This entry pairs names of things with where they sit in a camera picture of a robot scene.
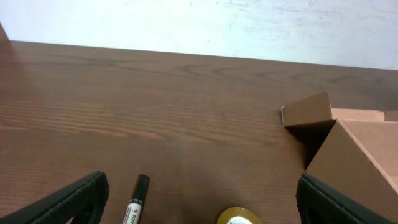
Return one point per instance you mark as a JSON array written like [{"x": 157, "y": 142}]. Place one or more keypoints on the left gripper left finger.
[{"x": 83, "y": 201}]

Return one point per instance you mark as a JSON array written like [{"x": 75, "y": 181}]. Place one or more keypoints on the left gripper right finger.
[{"x": 318, "y": 203}]

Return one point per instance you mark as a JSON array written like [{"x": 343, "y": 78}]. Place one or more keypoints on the black marker pen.
[{"x": 137, "y": 201}]

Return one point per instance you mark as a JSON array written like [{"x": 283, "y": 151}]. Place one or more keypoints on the open cardboard box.
[{"x": 358, "y": 156}]

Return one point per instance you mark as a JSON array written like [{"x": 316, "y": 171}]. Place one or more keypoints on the yellow tape roll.
[{"x": 238, "y": 215}]

